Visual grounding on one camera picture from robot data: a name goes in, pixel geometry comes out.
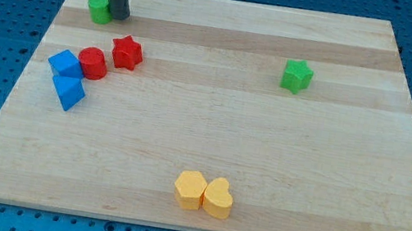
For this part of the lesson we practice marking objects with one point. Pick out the green cylinder block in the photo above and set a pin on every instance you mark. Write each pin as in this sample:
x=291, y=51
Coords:
x=99, y=11

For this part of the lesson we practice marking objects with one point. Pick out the light wooden board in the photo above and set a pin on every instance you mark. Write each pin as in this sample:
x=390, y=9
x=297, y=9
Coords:
x=337, y=156

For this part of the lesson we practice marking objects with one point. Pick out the red cylinder block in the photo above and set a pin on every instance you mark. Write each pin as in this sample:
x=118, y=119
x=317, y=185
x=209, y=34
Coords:
x=93, y=63

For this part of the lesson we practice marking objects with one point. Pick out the blue cube block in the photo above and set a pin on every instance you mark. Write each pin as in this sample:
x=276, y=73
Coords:
x=65, y=63

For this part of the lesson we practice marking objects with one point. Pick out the red star block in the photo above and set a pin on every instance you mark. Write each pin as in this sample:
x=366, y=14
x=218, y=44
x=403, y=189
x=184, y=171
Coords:
x=126, y=53

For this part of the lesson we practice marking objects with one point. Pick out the blue triangular prism block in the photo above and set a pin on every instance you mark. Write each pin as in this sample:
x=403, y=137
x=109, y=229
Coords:
x=69, y=90

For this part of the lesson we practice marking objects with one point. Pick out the green star block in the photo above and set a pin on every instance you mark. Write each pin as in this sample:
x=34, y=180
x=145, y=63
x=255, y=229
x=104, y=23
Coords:
x=297, y=76

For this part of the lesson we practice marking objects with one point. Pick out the yellow heart block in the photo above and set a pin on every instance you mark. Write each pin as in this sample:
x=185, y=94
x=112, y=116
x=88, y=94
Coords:
x=217, y=200

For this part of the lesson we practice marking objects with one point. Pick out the yellow hexagon block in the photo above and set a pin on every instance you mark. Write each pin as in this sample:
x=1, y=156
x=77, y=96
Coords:
x=189, y=189

